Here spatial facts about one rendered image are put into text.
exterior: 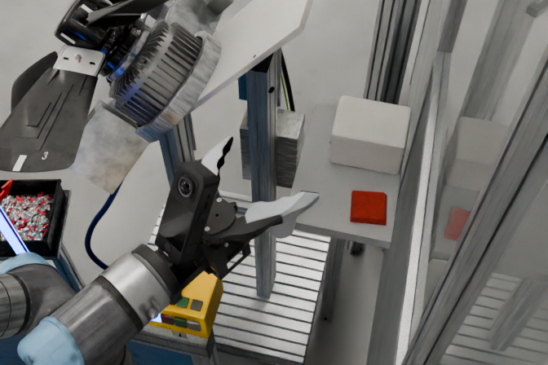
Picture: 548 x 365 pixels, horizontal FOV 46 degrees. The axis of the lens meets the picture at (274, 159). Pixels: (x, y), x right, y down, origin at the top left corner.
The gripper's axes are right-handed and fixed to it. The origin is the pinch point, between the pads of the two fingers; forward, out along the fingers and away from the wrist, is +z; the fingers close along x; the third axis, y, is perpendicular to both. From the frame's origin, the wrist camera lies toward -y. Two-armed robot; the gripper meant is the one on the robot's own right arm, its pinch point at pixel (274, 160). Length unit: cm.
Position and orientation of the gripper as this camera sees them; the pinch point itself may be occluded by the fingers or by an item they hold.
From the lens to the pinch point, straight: 79.7
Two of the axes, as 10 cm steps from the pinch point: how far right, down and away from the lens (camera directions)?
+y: 1.0, 6.7, 7.4
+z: 6.9, -5.8, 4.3
